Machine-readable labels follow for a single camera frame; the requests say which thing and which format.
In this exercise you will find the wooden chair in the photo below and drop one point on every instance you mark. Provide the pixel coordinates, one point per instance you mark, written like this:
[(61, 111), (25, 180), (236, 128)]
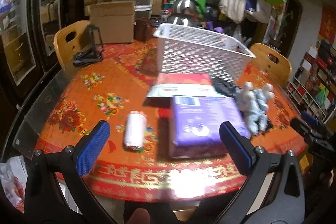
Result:
[(70, 40), (275, 65)]

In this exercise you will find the purple tissue pack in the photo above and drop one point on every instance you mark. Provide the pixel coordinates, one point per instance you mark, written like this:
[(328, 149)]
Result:
[(195, 123)]

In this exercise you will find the white plastic perforated basket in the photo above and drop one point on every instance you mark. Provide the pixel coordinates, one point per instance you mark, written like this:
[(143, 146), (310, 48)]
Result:
[(183, 49)]

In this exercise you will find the red white plastic package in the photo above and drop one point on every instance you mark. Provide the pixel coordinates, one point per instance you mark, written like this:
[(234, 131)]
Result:
[(182, 84)]

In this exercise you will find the black folding stand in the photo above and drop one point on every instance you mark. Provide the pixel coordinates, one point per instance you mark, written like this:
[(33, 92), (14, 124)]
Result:
[(91, 55)]

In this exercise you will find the steel kettle front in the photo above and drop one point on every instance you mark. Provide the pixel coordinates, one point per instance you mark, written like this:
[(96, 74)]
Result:
[(182, 19)]

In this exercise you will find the left hand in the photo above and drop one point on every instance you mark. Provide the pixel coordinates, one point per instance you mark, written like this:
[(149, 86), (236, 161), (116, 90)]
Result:
[(139, 216)]

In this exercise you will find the brown cardboard box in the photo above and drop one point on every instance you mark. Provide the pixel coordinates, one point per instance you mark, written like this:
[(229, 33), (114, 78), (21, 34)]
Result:
[(115, 21)]

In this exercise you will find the steel kettle rear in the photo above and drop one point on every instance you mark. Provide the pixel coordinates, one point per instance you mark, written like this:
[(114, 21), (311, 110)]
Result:
[(187, 7)]

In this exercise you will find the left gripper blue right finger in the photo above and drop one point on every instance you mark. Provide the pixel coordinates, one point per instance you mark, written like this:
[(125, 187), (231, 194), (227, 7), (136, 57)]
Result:
[(284, 202)]

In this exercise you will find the red floral tablecloth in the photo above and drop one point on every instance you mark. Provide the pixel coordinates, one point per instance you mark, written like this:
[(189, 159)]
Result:
[(108, 91)]

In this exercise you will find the pink towel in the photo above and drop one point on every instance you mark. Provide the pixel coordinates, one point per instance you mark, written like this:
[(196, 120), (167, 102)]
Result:
[(135, 130)]

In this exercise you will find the right wooden chair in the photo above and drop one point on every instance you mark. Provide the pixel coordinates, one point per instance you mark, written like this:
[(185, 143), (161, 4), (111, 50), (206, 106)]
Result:
[(275, 65)]

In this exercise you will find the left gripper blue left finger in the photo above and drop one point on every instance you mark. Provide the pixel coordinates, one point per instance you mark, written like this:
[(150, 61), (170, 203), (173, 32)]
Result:
[(44, 198)]

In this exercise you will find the left wooden chair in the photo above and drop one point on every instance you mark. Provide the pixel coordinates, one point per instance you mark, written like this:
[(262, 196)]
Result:
[(70, 40)]

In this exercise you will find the steel kettle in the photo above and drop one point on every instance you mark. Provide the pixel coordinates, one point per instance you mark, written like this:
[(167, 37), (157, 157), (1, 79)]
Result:
[(187, 7), (182, 19)]

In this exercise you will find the dark grey knit glove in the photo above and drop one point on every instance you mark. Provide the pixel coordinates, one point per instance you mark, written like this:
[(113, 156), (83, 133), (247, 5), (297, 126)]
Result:
[(226, 88)]

